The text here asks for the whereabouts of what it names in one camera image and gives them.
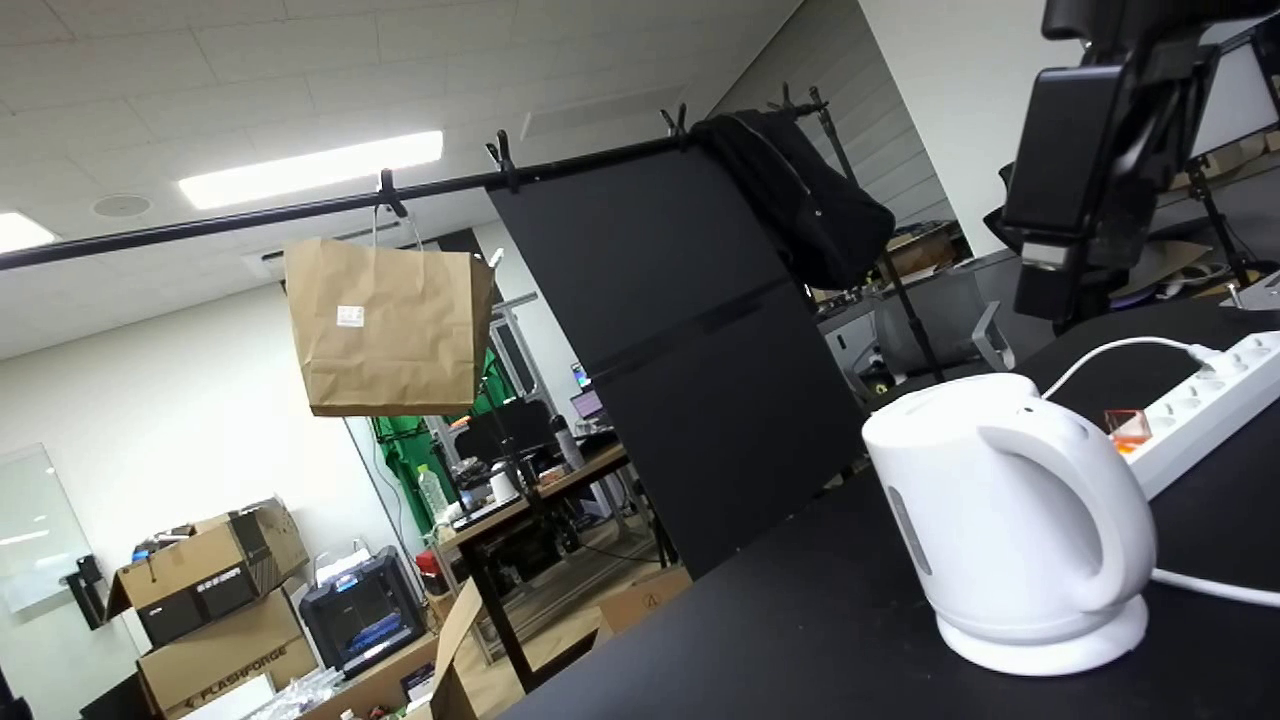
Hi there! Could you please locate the black 3D printer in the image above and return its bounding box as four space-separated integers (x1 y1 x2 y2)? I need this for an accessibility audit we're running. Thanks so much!
300 550 425 674

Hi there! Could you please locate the brown paper bag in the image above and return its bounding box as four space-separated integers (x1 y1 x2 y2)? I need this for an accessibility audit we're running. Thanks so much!
286 238 496 415

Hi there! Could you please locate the black office chair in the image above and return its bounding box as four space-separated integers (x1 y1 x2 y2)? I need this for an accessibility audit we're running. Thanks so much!
983 206 1128 337

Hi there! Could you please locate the white electric kettle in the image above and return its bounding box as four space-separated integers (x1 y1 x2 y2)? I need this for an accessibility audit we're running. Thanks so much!
860 373 1155 674

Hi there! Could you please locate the wooden desk black frame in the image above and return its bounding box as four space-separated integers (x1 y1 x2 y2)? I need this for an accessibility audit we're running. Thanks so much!
436 445 634 690

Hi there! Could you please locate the cardboard box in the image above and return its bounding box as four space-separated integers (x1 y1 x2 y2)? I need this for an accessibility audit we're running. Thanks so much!
108 501 308 645
141 593 316 717

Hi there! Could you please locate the white power strip cable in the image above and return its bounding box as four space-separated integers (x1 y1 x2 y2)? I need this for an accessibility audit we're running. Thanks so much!
1041 331 1229 405

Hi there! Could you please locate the lower cardboard box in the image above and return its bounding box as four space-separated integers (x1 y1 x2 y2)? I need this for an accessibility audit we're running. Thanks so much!
141 593 316 717

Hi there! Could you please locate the black backdrop board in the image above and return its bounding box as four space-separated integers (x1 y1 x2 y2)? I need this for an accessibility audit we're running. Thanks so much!
494 149 865 574

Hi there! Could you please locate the white power strip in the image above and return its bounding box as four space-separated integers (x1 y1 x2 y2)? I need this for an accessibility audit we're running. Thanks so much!
1117 331 1280 501

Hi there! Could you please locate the white monitor screen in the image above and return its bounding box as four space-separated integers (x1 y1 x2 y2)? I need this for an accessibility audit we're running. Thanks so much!
1194 38 1280 156

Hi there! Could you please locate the ceiling light panel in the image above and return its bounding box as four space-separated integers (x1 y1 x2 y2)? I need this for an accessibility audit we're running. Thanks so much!
180 132 446 211

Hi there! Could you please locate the green cloth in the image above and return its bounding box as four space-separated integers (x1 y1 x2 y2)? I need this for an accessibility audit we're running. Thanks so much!
374 350 518 534

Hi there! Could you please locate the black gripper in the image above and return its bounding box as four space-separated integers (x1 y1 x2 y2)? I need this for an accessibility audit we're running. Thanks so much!
1001 0 1280 318

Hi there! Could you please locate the black horizontal pole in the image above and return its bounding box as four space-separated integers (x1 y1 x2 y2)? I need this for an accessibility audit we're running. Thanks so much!
0 92 832 276

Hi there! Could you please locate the upper cardboard box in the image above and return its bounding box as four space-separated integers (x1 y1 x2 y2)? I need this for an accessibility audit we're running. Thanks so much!
108 501 308 645

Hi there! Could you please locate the black hanging bag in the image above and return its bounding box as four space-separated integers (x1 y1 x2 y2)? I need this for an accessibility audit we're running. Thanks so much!
693 112 895 287

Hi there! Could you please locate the white kettle power cable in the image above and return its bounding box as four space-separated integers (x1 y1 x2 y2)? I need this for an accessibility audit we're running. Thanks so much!
1149 562 1280 612

